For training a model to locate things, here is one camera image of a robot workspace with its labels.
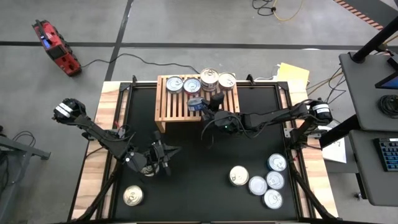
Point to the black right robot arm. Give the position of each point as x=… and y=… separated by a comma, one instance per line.
x=280, y=116

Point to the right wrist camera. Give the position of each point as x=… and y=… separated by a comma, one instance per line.
x=218, y=99

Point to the teal label tuna can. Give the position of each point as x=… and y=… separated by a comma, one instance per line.
x=277, y=162

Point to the yellow paper folder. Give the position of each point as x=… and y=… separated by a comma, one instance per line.
x=293, y=74

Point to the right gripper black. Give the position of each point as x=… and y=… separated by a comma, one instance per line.
x=227, y=121

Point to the black desk leg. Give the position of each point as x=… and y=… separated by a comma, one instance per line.
x=339, y=133

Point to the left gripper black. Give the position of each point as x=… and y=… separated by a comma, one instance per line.
x=158, y=154

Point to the monitor with blue screen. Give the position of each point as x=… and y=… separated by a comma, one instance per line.
x=388, y=81

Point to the silver lid can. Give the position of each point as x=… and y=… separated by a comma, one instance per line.
x=275, y=180
x=174, y=84

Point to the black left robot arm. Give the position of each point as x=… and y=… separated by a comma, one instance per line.
x=99, y=137

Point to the black keyboard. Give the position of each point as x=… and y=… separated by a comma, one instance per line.
x=387, y=154

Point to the gold lid pink blue can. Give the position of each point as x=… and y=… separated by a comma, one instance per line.
x=151, y=171
x=209, y=76
x=227, y=81
x=238, y=175
x=211, y=89

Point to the wooden slatted shelf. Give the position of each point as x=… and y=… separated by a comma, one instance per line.
x=174, y=109

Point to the white paper sheet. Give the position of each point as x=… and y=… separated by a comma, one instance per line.
x=335, y=151

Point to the green label tuna can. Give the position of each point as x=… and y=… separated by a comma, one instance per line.
x=257, y=185

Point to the grey metal stand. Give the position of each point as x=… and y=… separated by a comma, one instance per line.
x=18, y=152

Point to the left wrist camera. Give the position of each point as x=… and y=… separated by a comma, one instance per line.
x=156, y=135

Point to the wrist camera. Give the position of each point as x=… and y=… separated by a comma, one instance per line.
x=156, y=135
x=218, y=99

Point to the red black tool case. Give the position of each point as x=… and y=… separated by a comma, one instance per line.
x=57, y=48

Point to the grey desk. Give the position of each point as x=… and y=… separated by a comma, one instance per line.
x=363, y=93
x=370, y=174

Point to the blue label tuna can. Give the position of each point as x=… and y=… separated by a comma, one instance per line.
x=196, y=105
x=273, y=198

